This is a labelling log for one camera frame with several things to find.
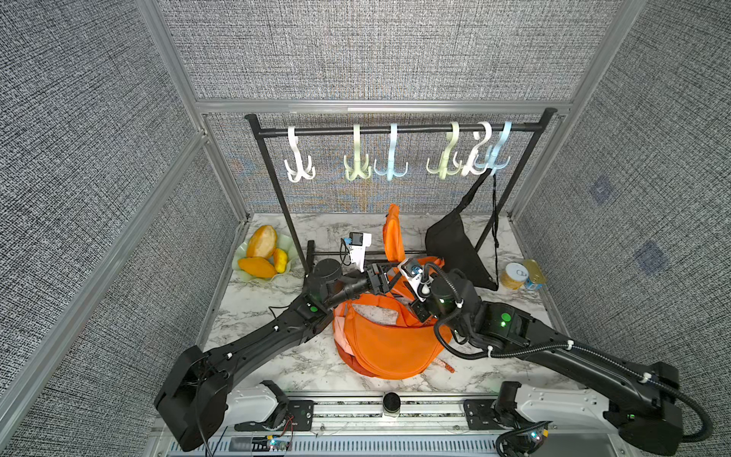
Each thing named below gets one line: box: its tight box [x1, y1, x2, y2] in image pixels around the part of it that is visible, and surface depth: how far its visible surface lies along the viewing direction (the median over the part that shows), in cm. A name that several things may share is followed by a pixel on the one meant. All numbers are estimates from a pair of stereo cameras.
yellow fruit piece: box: [274, 247, 288, 274], surface depth 102 cm
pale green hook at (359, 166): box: [343, 123, 373, 181], surface depth 66 cm
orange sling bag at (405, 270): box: [382, 203, 446, 303], surface depth 68 cm
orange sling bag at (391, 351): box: [343, 292, 453, 380], surface depth 75 cm
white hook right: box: [453, 120, 493, 177], surface depth 68 cm
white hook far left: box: [283, 125, 317, 183], surface depth 66 cm
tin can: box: [500, 262, 530, 291], surface depth 97 cm
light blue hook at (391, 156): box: [374, 122, 409, 182], surface depth 64 cm
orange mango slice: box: [237, 257, 277, 279], surface depth 100 cm
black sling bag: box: [424, 168, 500, 292], surface depth 91 cm
